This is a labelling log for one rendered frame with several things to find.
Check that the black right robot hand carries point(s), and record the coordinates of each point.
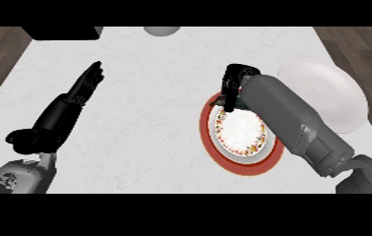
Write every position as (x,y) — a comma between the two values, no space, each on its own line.
(231,82)

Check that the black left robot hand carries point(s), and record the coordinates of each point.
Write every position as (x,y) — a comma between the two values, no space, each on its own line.
(57,122)

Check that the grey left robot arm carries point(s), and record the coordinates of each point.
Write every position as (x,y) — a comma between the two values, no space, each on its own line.
(23,177)

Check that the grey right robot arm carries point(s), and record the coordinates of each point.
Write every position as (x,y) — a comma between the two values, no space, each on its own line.
(295,118)

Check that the red-rimmed floral plate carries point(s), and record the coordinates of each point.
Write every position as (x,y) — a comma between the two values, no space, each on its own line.
(239,131)

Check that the plain white plate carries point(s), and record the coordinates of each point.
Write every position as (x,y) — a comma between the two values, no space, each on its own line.
(329,95)

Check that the grey round object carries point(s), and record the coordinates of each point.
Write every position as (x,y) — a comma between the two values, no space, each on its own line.
(161,30)

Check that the black appliance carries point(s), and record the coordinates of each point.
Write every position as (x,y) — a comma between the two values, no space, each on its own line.
(60,32)

